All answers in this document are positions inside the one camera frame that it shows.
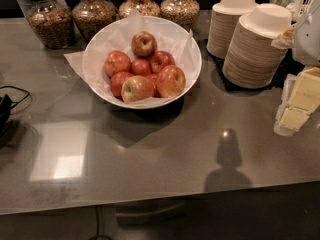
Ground front yellow-red apple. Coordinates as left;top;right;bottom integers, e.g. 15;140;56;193
121;75;154;103

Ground white bowl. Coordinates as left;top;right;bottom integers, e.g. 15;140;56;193
81;15;203;110

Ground stack paper bowls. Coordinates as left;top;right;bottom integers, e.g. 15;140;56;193
222;3;292;89
207;0;257;59

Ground lower left red apple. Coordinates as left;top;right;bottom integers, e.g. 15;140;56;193
110;72;133;98

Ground hidden middle red apple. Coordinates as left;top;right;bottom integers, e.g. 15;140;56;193
146;74;159;97

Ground front stack paper bowls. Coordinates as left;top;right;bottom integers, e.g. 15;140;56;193
222;3;292;89

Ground leftmost glass cereal jar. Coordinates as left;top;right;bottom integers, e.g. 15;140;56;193
27;0;75;49

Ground large red apple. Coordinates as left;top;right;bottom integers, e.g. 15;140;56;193
156;65;186;98

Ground top red-green apple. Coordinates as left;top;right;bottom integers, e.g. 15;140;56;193
131;31;157;57

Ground centre small red apple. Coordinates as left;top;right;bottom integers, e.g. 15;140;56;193
130;58;151;76

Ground glass cereal jar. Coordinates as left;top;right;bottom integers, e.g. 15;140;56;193
160;0;200;31
118;0;160;18
27;0;75;49
72;0;116;42

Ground rear stack paper bowls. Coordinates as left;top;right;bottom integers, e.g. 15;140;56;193
207;0;257;59

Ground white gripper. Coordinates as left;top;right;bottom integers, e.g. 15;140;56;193
271;0;320;136

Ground black device with cable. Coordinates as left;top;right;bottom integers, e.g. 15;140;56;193
0;85;32;137

